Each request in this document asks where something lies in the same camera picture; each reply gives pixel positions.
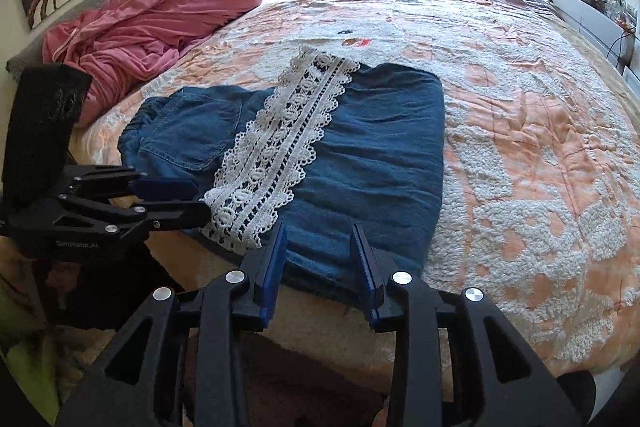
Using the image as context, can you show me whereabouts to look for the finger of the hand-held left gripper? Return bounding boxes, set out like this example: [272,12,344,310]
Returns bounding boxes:
[57,166,200,204]
[60,201,213,234]

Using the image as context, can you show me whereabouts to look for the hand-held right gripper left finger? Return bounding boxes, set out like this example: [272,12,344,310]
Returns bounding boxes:
[55,219,290,427]

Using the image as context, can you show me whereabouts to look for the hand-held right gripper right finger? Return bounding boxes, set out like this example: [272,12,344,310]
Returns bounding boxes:
[350,222,586,427]

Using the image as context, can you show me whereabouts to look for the blue denim jeans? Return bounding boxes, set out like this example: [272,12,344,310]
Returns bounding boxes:
[117,48,447,308]

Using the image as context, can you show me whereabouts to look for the dark cloth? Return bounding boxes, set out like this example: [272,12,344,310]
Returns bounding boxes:
[30,232,201,333]

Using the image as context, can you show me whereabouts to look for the pink blanket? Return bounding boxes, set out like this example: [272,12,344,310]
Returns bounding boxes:
[41,0,273,130]

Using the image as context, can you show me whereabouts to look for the yellow-green cloth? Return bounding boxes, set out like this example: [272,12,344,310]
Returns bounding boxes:
[0,292,58,425]

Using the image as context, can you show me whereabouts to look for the peach quilted bedspread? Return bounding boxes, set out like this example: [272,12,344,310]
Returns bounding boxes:
[65,0,640,388]

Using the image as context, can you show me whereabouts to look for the white grey dressing table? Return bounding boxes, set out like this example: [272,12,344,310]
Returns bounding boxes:
[530,0,640,58]

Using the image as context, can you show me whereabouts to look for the black cable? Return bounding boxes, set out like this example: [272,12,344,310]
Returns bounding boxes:
[605,27,638,62]

